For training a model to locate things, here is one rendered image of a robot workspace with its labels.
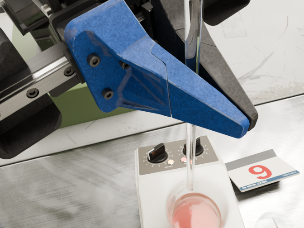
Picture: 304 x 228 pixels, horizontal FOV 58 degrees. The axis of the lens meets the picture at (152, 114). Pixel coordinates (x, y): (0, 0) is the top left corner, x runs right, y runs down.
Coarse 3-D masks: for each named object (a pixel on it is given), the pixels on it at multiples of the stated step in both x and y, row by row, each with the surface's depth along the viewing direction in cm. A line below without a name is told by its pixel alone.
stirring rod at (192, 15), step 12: (192, 0) 9; (192, 12) 9; (192, 24) 9; (192, 36) 10; (192, 48) 10; (192, 60) 11; (192, 132) 16; (192, 144) 17; (192, 156) 19; (192, 168) 20; (192, 180) 23
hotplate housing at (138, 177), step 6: (210, 138) 46; (216, 150) 43; (138, 162) 42; (210, 162) 40; (216, 162) 39; (222, 162) 40; (138, 168) 41; (180, 168) 40; (138, 174) 40; (150, 174) 40; (156, 174) 39; (138, 180) 39; (138, 192) 38; (138, 198) 38; (138, 204) 38
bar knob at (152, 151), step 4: (160, 144) 43; (152, 148) 42; (156, 148) 42; (160, 148) 42; (164, 148) 43; (148, 152) 41; (152, 152) 41; (156, 152) 42; (160, 152) 42; (164, 152) 43; (148, 156) 41; (152, 156) 41; (156, 156) 42; (160, 156) 42; (164, 156) 42; (148, 160) 42; (152, 160) 42; (156, 160) 42; (160, 160) 41; (164, 160) 42
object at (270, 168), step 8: (272, 160) 45; (280, 160) 44; (248, 168) 44; (256, 168) 44; (264, 168) 43; (272, 168) 42; (280, 168) 42; (288, 168) 41; (232, 176) 43; (240, 176) 43; (248, 176) 42; (256, 176) 42; (264, 176) 41; (272, 176) 41; (240, 184) 41; (248, 184) 40
